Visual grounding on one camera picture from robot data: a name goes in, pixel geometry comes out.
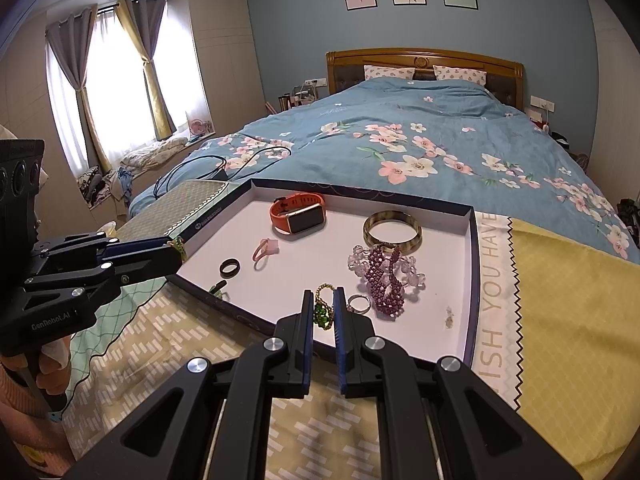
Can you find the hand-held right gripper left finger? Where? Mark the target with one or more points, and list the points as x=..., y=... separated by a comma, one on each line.
x=306, y=350

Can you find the person's left hand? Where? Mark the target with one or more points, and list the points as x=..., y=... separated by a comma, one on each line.
x=52, y=360

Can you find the white sheer curtain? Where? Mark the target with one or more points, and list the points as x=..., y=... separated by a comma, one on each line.
x=115, y=95

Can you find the blue floral quilt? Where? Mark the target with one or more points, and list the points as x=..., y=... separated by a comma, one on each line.
x=450, y=140

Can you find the white wall socket panel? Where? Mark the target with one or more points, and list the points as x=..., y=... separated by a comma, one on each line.
x=315, y=81

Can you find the spotted white pillow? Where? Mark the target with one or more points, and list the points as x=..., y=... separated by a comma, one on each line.
x=460, y=74
x=387, y=72

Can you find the blue cloth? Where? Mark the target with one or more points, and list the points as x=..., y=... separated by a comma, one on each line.
x=123, y=182

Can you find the small dark green ornament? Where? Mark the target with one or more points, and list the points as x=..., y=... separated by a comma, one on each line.
x=218, y=289

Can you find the small pink fan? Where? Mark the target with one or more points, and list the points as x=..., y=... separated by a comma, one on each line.
x=199, y=127

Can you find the clear acrylic organizer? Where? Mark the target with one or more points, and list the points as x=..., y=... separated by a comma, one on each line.
x=302, y=94

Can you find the orange smartwatch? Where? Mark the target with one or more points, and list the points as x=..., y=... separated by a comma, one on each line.
x=305, y=220

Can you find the white wall switch panel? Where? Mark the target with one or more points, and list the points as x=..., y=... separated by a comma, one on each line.
x=542, y=102

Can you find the dark pile of clothes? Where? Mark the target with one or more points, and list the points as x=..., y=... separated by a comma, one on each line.
x=92, y=187

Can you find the crumpled light blanket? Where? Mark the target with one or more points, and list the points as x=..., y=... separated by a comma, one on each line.
x=152, y=155

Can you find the grey and gold curtain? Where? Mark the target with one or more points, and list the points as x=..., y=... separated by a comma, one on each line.
x=72, y=60
x=150, y=50

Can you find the person's left forearm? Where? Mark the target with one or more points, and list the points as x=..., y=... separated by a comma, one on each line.
x=20, y=425

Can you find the white tray with dark rim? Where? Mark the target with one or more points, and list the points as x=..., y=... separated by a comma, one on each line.
x=425, y=285

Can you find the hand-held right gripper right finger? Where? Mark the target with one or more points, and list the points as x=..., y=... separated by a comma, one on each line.
x=341, y=350

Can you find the brown marbled bangle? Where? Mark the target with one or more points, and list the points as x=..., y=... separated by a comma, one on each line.
x=417, y=232

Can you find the wooden headboard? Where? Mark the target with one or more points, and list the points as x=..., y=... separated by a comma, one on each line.
x=345, y=70

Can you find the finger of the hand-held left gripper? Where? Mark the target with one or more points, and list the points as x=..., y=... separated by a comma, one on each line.
x=140, y=245
x=150, y=265

